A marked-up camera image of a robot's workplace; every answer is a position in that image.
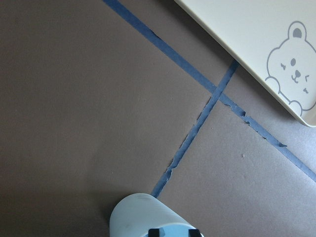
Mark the light blue plastic cup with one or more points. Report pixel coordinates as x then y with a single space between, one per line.
135 214

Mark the cream bear serving tray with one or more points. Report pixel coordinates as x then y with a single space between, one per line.
274 40

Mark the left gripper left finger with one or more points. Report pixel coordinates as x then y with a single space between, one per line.
154 232

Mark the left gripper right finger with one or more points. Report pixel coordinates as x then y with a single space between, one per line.
193 232

